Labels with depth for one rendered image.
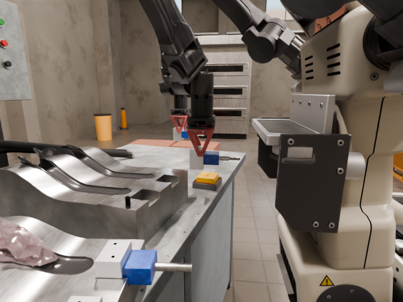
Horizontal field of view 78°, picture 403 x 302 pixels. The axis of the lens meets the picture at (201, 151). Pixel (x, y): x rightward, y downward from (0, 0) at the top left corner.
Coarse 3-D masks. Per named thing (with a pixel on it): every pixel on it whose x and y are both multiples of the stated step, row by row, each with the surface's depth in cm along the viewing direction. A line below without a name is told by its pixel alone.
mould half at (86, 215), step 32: (64, 160) 66; (96, 160) 72; (0, 192) 58; (32, 192) 55; (64, 192) 56; (160, 192) 55; (64, 224) 53; (96, 224) 50; (128, 224) 48; (160, 224) 56
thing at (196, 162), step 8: (192, 152) 63; (208, 152) 65; (216, 152) 66; (192, 160) 64; (200, 160) 63; (208, 160) 64; (216, 160) 63; (224, 160) 65; (192, 168) 64; (200, 168) 64
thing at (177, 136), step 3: (174, 129) 104; (183, 129) 107; (174, 132) 104; (177, 132) 104; (183, 132) 104; (186, 132) 104; (174, 135) 105; (177, 135) 104; (180, 135) 104; (183, 135) 104; (186, 135) 104; (201, 135) 105; (174, 138) 105; (177, 138) 105; (180, 138) 104; (183, 138) 107
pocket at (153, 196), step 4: (140, 192) 56; (144, 192) 56; (148, 192) 56; (152, 192) 56; (156, 192) 55; (132, 196) 53; (136, 196) 54; (140, 196) 56; (144, 196) 57; (148, 196) 56; (152, 196) 56; (156, 196) 56; (144, 200) 57; (148, 200) 57; (152, 200) 56; (156, 200) 54
